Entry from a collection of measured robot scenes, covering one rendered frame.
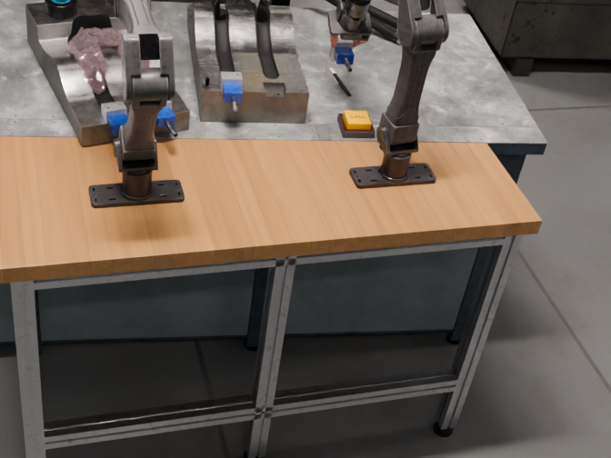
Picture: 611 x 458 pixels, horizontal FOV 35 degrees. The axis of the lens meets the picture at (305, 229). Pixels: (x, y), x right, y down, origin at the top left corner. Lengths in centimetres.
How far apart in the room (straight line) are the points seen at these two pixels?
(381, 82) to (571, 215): 133
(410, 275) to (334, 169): 62
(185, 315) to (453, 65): 104
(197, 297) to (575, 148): 198
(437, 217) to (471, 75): 68
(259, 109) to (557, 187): 178
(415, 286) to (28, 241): 124
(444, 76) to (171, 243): 105
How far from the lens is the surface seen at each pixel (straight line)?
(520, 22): 440
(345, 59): 244
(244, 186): 218
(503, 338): 314
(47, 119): 237
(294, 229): 208
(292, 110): 239
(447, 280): 285
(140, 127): 194
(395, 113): 218
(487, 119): 259
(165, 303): 273
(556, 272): 346
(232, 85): 233
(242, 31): 256
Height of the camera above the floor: 211
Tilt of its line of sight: 39 degrees down
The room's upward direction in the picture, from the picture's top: 9 degrees clockwise
